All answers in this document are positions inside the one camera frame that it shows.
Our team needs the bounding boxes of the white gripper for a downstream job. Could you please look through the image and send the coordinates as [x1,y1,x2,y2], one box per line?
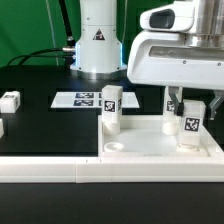
[127,2,224,120]

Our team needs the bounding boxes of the white square table top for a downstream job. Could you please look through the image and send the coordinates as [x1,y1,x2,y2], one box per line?
[98,115,215,157]

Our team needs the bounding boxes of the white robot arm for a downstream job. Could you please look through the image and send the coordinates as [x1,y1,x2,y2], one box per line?
[71,0,224,117]

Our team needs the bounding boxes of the white L-shaped obstacle fence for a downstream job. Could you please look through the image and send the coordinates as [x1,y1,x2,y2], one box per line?
[0,119,224,184]

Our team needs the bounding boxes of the white block at left edge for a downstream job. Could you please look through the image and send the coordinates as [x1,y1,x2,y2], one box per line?
[0,118,4,139]

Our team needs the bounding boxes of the white marker base plate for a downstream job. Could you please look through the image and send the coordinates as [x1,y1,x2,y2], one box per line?
[51,92,139,109]

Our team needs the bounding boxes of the black cable bundle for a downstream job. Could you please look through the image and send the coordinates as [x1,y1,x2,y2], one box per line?
[7,0,77,66]

